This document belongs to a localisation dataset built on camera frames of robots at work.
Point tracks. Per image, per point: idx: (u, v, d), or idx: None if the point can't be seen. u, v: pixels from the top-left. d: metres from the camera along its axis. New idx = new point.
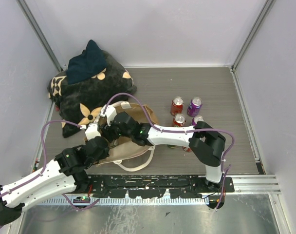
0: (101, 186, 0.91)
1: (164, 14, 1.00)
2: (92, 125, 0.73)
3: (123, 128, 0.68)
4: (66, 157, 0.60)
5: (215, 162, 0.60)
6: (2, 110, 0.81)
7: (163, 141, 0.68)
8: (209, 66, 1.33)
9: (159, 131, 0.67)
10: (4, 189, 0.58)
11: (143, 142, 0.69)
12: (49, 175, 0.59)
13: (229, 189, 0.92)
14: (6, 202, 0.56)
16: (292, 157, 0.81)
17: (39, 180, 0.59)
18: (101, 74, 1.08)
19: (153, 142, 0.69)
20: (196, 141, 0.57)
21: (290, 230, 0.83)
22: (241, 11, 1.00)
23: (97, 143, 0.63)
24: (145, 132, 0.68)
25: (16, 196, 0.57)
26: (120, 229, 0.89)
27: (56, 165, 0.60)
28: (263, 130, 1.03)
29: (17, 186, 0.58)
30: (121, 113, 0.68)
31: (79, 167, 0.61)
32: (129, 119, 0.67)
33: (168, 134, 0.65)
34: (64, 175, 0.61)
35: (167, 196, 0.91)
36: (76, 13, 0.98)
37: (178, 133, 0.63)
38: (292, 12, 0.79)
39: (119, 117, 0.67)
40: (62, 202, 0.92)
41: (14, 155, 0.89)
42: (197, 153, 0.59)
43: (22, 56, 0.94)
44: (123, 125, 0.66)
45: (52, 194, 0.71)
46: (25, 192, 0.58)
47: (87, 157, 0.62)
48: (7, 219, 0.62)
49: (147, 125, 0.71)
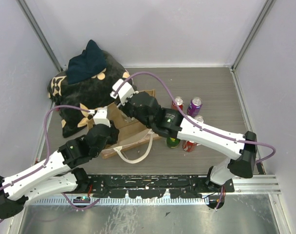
0: (101, 186, 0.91)
1: (164, 13, 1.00)
2: (102, 111, 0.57)
3: (143, 114, 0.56)
4: (70, 148, 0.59)
5: (246, 176, 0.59)
6: (2, 110, 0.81)
7: (196, 140, 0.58)
8: (209, 66, 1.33)
9: (198, 129, 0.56)
10: (6, 181, 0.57)
11: (167, 133, 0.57)
12: (52, 167, 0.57)
13: (229, 189, 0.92)
14: (9, 194, 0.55)
16: (292, 157, 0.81)
17: (41, 172, 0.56)
18: (101, 74, 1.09)
19: (181, 136, 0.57)
20: (247, 156, 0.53)
21: (290, 230, 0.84)
22: (241, 11, 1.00)
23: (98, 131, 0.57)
24: (174, 123, 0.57)
25: (18, 187, 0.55)
26: (120, 229, 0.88)
27: (60, 158, 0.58)
28: (263, 130, 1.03)
29: (19, 179, 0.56)
30: (142, 93, 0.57)
31: (83, 158, 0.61)
32: (153, 102, 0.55)
33: (208, 135, 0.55)
34: (67, 168, 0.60)
35: (167, 196, 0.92)
36: (76, 13, 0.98)
37: (226, 140, 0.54)
38: (292, 12, 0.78)
39: (140, 97, 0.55)
40: (62, 202, 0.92)
41: (14, 155, 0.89)
42: (241, 164, 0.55)
43: (22, 56, 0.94)
44: (144, 108, 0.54)
45: (54, 191, 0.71)
46: (27, 184, 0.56)
47: (91, 147, 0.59)
48: (9, 212, 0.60)
49: (175, 113, 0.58)
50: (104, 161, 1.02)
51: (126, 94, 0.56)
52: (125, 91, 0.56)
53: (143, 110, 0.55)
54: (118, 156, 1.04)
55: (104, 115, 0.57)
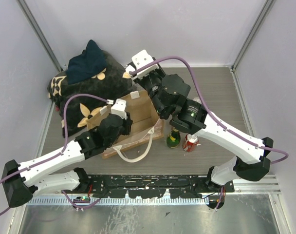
0: (101, 186, 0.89)
1: (164, 13, 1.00)
2: (121, 104, 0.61)
3: (170, 101, 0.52)
4: (86, 138, 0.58)
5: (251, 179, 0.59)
6: (2, 110, 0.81)
7: (215, 139, 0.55)
8: (209, 66, 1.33)
9: (223, 129, 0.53)
10: (22, 165, 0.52)
11: (187, 127, 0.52)
12: (70, 155, 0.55)
13: (229, 189, 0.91)
14: (25, 179, 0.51)
16: (292, 157, 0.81)
17: (59, 159, 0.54)
18: (101, 74, 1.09)
19: (200, 133, 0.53)
20: (267, 163, 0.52)
21: (290, 230, 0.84)
22: (241, 11, 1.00)
23: (111, 121, 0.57)
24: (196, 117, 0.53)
25: (35, 173, 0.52)
26: (120, 229, 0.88)
27: (77, 146, 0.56)
28: (263, 130, 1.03)
29: (37, 164, 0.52)
30: (173, 78, 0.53)
31: (98, 149, 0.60)
32: (185, 89, 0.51)
33: (231, 138, 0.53)
34: (82, 158, 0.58)
35: (167, 196, 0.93)
36: (76, 13, 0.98)
37: (247, 145, 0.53)
38: (292, 12, 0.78)
39: (171, 82, 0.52)
40: (62, 202, 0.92)
41: (14, 155, 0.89)
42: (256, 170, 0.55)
43: (22, 56, 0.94)
44: (175, 96, 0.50)
45: (59, 185, 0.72)
46: (44, 170, 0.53)
47: (104, 138, 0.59)
48: (19, 201, 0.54)
49: (198, 107, 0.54)
50: (104, 161, 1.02)
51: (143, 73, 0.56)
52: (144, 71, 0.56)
53: (172, 97, 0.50)
54: (118, 156, 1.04)
55: (121, 107, 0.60)
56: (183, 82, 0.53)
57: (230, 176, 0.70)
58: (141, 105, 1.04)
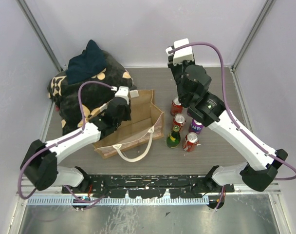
0: (101, 186, 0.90)
1: (164, 13, 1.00)
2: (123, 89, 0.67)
3: (191, 89, 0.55)
4: (99, 120, 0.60)
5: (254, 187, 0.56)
6: (2, 110, 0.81)
7: (225, 136, 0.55)
8: (209, 66, 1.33)
9: (235, 128, 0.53)
10: (48, 142, 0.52)
11: (202, 118, 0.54)
12: (90, 132, 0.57)
13: (229, 189, 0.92)
14: (56, 154, 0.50)
16: (292, 157, 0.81)
17: (82, 136, 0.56)
18: (101, 74, 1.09)
19: (212, 126, 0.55)
20: (272, 172, 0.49)
21: (290, 230, 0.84)
22: (240, 11, 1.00)
23: (118, 101, 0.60)
24: (213, 108, 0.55)
25: (64, 148, 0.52)
26: (120, 229, 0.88)
27: (94, 126, 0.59)
28: (262, 130, 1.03)
29: (64, 139, 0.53)
30: (199, 68, 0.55)
31: (109, 129, 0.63)
32: (207, 80, 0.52)
33: (242, 138, 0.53)
34: (97, 137, 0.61)
35: (167, 196, 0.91)
36: (76, 13, 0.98)
37: (257, 149, 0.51)
38: (292, 12, 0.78)
39: (196, 71, 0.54)
40: (62, 202, 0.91)
41: (14, 155, 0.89)
42: (261, 177, 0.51)
43: (22, 56, 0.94)
44: (194, 84, 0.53)
45: (69, 178, 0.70)
46: (70, 146, 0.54)
47: (113, 118, 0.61)
48: (45, 182, 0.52)
49: (216, 99, 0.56)
50: (104, 161, 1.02)
51: (179, 56, 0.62)
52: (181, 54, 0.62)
53: (192, 85, 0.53)
54: (118, 156, 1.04)
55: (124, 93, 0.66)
56: (206, 74, 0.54)
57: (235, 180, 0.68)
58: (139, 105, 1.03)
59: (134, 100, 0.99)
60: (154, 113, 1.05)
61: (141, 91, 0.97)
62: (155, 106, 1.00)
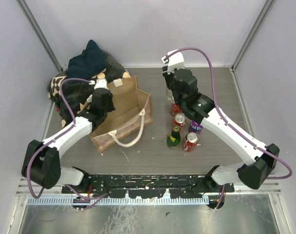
0: (101, 186, 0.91)
1: (164, 13, 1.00)
2: (101, 81, 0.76)
3: (181, 90, 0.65)
4: (86, 113, 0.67)
5: (249, 185, 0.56)
6: (2, 109, 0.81)
7: (217, 132, 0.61)
8: (209, 66, 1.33)
9: (224, 123, 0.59)
10: (45, 140, 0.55)
11: (193, 115, 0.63)
12: (82, 125, 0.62)
13: (229, 189, 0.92)
14: (57, 147, 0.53)
16: (292, 157, 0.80)
17: (75, 129, 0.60)
18: (101, 74, 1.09)
19: (203, 123, 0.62)
20: (260, 164, 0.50)
21: (290, 230, 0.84)
22: (240, 11, 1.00)
23: (101, 92, 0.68)
24: (203, 107, 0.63)
25: (63, 142, 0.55)
26: (120, 229, 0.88)
27: (83, 118, 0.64)
28: (262, 130, 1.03)
29: (60, 135, 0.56)
30: (187, 73, 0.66)
31: (100, 119, 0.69)
32: (193, 80, 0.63)
33: (230, 131, 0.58)
34: (90, 129, 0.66)
35: (167, 196, 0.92)
36: (76, 13, 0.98)
37: (246, 143, 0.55)
38: (292, 12, 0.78)
39: (183, 74, 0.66)
40: (62, 202, 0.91)
41: (14, 156, 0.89)
42: (249, 171, 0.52)
43: (22, 56, 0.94)
44: (182, 84, 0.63)
45: (71, 175, 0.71)
46: (67, 140, 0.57)
47: (100, 108, 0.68)
48: (51, 180, 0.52)
49: (207, 100, 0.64)
50: (104, 161, 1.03)
51: (175, 63, 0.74)
52: (175, 61, 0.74)
53: (180, 85, 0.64)
54: (118, 156, 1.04)
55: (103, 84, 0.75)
56: (193, 76, 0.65)
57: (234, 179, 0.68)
58: (127, 94, 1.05)
59: (120, 90, 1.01)
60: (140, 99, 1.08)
61: (125, 80, 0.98)
62: (140, 90, 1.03)
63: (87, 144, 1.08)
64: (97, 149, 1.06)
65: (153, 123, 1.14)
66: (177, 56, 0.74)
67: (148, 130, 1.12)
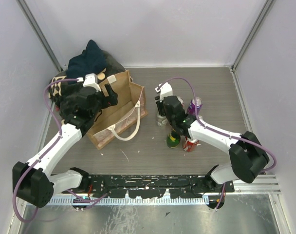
0: (101, 186, 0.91)
1: (164, 13, 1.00)
2: (90, 77, 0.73)
3: (169, 112, 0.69)
4: (73, 118, 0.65)
5: (248, 179, 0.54)
6: (2, 109, 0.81)
7: (202, 138, 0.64)
8: (209, 66, 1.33)
9: (202, 127, 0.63)
10: (30, 161, 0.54)
11: (182, 131, 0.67)
12: (69, 134, 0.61)
13: (229, 189, 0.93)
14: (43, 169, 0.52)
16: (292, 157, 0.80)
17: (61, 142, 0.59)
18: (101, 74, 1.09)
19: (192, 136, 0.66)
20: (235, 148, 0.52)
21: (290, 230, 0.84)
22: (241, 11, 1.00)
23: (87, 92, 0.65)
24: (188, 123, 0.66)
25: (48, 161, 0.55)
26: (120, 229, 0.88)
27: (70, 126, 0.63)
28: (262, 130, 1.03)
29: (45, 153, 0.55)
30: (174, 97, 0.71)
31: (88, 122, 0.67)
32: (177, 103, 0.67)
33: (210, 133, 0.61)
34: (80, 135, 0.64)
35: (167, 196, 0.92)
36: (76, 13, 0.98)
37: (221, 135, 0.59)
38: (292, 12, 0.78)
39: (170, 99, 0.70)
40: (62, 202, 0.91)
41: (14, 156, 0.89)
42: (233, 161, 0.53)
43: (22, 56, 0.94)
44: (169, 107, 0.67)
45: (68, 181, 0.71)
46: (54, 156, 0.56)
47: (87, 110, 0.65)
48: (44, 197, 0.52)
49: (191, 116, 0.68)
50: (104, 161, 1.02)
51: (164, 93, 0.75)
52: (166, 91, 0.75)
53: (167, 108, 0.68)
54: (118, 156, 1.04)
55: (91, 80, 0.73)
56: (177, 100, 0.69)
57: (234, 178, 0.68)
58: (121, 89, 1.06)
59: (114, 85, 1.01)
60: (134, 93, 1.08)
61: (118, 75, 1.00)
62: (134, 84, 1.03)
63: (87, 144, 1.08)
64: (97, 149, 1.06)
65: (153, 123, 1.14)
66: (166, 87, 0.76)
67: (148, 130, 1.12)
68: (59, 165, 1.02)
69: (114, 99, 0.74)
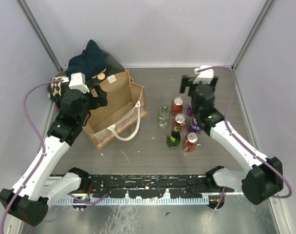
0: (101, 186, 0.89)
1: (164, 14, 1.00)
2: (76, 77, 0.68)
3: (198, 103, 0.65)
4: (57, 127, 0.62)
5: (256, 201, 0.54)
6: (2, 109, 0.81)
7: (223, 142, 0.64)
8: (209, 66, 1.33)
9: (228, 132, 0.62)
10: (15, 187, 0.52)
11: (203, 126, 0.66)
12: (53, 150, 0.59)
13: (229, 189, 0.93)
14: (28, 196, 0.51)
16: (292, 157, 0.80)
17: (46, 160, 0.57)
18: (101, 74, 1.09)
19: (212, 134, 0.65)
20: (257, 171, 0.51)
21: (290, 230, 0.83)
22: (241, 11, 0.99)
23: (71, 97, 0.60)
24: (212, 120, 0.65)
25: (34, 184, 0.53)
26: (120, 229, 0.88)
27: (53, 139, 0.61)
28: (262, 130, 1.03)
29: (29, 176, 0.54)
30: (208, 88, 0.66)
31: (75, 129, 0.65)
32: (211, 96, 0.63)
33: (233, 142, 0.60)
34: (66, 146, 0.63)
35: (167, 196, 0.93)
36: (76, 14, 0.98)
37: (245, 150, 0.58)
38: (292, 12, 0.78)
39: (205, 89, 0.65)
40: (62, 202, 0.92)
41: (14, 155, 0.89)
42: (249, 182, 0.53)
43: (22, 56, 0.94)
44: (200, 98, 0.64)
45: (65, 187, 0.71)
46: (39, 177, 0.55)
47: (73, 116, 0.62)
48: (37, 218, 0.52)
49: (218, 114, 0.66)
50: (104, 161, 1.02)
51: (202, 77, 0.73)
52: (205, 75, 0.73)
53: (198, 99, 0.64)
54: (118, 156, 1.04)
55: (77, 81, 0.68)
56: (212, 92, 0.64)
57: (236, 184, 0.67)
58: (121, 89, 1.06)
59: (114, 85, 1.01)
60: (134, 93, 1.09)
61: (119, 74, 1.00)
62: (134, 85, 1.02)
63: (87, 144, 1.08)
64: (97, 149, 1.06)
65: (153, 123, 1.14)
66: (208, 71, 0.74)
67: (148, 130, 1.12)
68: (59, 165, 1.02)
69: (103, 99, 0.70)
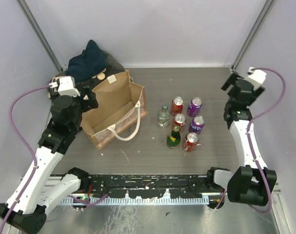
0: (101, 186, 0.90)
1: (164, 14, 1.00)
2: (65, 81, 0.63)
3: (234, 95, 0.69)
4: (48, 136, 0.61)
5: (232, 198, 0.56)
6: (2, 109, 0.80)
7: (236, 137, 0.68)
8: (209, 66, 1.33)
9: (245, 131, 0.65)
10: (10, 202, 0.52)
11: (227, 117, 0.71)
12: (45, 162, 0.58)
13: None
14: (23, 211, 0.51)
16: (292, 157, 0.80)
17: (38, 172, 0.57)
18: (101, 74, 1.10)
19: (231, 127, 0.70)
20: (246, 170, 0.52)
21: (290, 230, 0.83)
22: (241, 11, 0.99)
23: (62, 105, 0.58)
24: (239, 116, 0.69)
25: (27, 198, 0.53)
26: (120, 229, 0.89)
27: (45, 149, 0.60)
28: (262, 130, 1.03)
29: (22, 191, 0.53)
30: (249, 85, 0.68)
31: (67, 137, 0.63)
32: (248, 92, 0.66)
33: (245, 140, 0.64)
34: (59, 155, 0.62)
35: (167, 196, 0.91)
36: (76, 13, 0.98)
37: (249, 151, 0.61)
38: (292, 12, 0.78)
39: (247, 84, 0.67)
40: (62, 202, 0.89)
41: (14, 155, 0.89)
42: (235, 177, 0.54)
43: (22, 56, 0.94)
44: (237, 90, 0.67)
45: (65, 190, 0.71)
46: (33, 191, 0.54)
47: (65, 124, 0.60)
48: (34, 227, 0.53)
49: (248, 114, 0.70)
50: (104, 161, 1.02)
51: (251, 77, 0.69)
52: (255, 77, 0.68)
53: (235, 90, 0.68)
54: (118, 156, 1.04)
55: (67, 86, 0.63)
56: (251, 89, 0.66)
57: None
58: (120, 89, 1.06)
59: (114, 85, 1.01)
60: (134, 93, 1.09)
61: (119, 74, 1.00)
62: (133, 85, 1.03)
63: (87, 144, 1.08)
64: (97, 149, 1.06)
65: (153, 123, 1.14)
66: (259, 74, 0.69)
67: (148, 130, 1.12)
68: (59, 165, 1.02)
69: (94, 102, 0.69)
